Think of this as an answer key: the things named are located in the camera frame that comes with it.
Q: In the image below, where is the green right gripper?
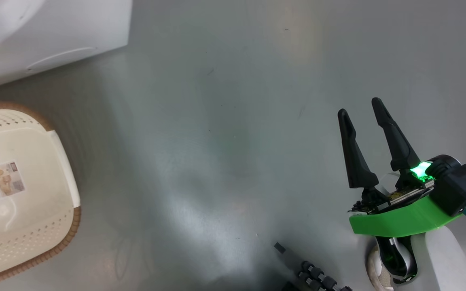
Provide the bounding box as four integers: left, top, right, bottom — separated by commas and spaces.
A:
337, 97, 464, 238

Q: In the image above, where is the white washing machine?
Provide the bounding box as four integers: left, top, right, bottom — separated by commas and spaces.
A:
0, 0, 132, 93

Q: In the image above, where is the cream perforated laundry basket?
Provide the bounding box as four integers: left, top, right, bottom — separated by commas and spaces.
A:
0, 102, 81, 288

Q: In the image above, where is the black ribbed cable conduit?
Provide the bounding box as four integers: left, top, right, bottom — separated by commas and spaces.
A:
282, 259, 353, 291

